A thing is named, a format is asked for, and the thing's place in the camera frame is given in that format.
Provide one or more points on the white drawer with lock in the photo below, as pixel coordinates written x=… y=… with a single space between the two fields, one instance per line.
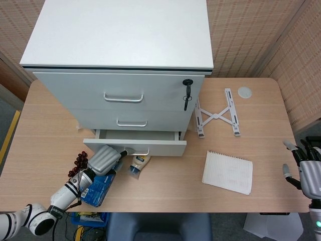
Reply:
x=75 y=90

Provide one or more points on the blue Oreo cookie box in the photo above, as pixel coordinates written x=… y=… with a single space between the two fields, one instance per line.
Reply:
x=99 y=190

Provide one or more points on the white shallow drawer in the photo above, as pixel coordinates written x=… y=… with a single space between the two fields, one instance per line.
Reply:
x=170 y=120

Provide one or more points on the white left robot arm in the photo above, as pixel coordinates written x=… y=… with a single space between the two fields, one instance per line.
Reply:
x=67 y=190

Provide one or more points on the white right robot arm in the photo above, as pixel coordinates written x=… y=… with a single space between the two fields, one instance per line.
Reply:
x=315 y=213

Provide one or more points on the white folding laptop stand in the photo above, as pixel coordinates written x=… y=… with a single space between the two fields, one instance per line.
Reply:
x=214 y=116

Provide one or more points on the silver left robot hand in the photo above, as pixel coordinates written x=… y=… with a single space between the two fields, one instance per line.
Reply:
x=104 y=159

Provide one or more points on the blue grey chair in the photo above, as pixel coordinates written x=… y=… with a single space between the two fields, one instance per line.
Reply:
x=160 y=228

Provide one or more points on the black cabinet key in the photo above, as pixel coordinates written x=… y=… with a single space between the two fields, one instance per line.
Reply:
x=187 y=93

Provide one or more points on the white deep drawer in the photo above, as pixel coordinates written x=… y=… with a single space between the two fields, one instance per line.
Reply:
x=165 y=148

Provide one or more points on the blue plastic crate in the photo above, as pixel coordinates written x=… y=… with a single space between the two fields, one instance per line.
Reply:
x=87 y=221

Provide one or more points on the dark red grape bunch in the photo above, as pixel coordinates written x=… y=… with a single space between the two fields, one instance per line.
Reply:
x=80 y=162

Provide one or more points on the white drawer cabinet body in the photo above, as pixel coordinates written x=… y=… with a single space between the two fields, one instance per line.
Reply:
x=120 y=32

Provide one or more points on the white lined spiral notepad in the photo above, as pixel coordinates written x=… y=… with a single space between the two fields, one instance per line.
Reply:
x=228 y=173

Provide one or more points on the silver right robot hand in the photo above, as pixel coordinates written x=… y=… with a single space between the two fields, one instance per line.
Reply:
x=309 y=175

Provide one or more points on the Hellmann's mayonnaise squeeze bottle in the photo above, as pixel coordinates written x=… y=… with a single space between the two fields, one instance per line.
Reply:
x=139 y=164

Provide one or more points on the grey round desk grommet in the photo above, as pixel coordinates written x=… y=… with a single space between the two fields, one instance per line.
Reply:
x=244 y=92

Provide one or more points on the white box on floor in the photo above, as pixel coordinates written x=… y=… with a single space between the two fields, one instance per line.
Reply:
x=276 y=226

